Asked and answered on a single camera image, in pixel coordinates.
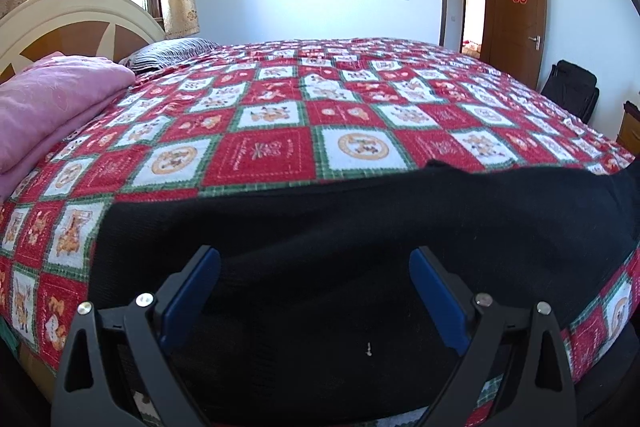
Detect black bag on chair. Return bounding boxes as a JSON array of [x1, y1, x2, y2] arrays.
[[541, 60, 600, 124]]

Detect cream and brown headboard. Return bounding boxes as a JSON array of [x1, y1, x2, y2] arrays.
[[0, 0, 166, 85]]

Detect striped pillow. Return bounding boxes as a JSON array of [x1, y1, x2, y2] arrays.
[[120, 38, 221, 72]]

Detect brown wooden door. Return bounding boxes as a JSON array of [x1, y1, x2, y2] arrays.
[[487, 0, 547, 90]]

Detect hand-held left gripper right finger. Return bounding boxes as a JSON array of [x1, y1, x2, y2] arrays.
[[409, 246, 578, 427]]

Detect pink folded blanket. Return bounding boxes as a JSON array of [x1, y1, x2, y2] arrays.
[[0, 52, 136, 202]]

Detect red checked printed bedspread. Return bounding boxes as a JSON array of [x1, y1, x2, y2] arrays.
[[0, 38, 640, 427]]

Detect black pants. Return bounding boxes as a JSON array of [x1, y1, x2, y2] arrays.
[[90, 159, 640, 425]]

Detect wooden cabinet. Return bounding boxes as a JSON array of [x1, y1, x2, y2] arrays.
[[616, 99, 640, 155]]

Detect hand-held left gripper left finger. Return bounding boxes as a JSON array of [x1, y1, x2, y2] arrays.
[[50, 245, 222, 427]]

